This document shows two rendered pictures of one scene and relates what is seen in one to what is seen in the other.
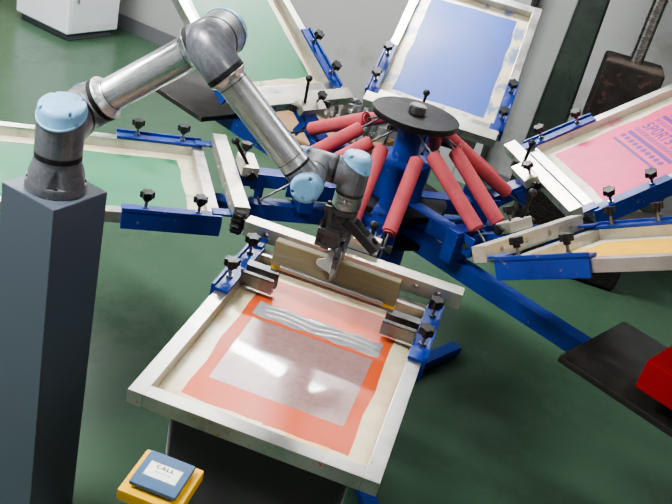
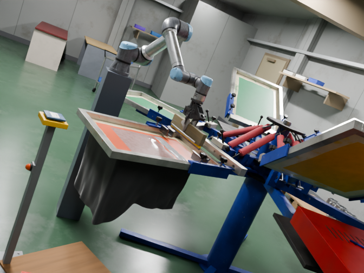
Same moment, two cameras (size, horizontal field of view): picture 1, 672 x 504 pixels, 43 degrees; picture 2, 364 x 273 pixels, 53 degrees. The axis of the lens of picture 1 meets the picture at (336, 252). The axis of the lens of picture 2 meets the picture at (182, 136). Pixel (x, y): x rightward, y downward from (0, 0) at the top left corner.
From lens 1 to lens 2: 1.70 m
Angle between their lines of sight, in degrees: 43
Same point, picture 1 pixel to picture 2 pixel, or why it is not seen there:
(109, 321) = not seen: hidden behind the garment
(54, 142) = (119, 52)
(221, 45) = (169, 21)
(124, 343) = not seen: hidden behind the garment
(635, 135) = not seen: outside the picture
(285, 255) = (175, 119)
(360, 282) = (192, 132)
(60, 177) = (117, 64)
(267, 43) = (261, 112)
